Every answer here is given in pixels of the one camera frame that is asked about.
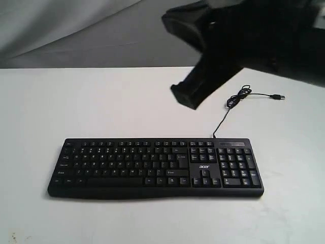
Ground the black Acer keyboard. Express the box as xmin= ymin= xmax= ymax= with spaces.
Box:
xmin=48 ymin=138 xmax=264 ymax=200

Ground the grey backdrop cloth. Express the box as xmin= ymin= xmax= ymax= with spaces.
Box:
xmin=1 ymin=1 xmax=199 ymax=69

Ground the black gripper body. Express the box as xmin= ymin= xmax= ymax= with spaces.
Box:
xmin=170 ymin=53 xmax=243 ymax=110

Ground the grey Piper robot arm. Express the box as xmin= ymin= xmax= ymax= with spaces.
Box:
xmin=162 ymin=1 xmax=324 ymax=109

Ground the black USB cable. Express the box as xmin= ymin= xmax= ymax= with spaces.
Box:
xmin=212 ymin=84 xmax=286 ymax=139

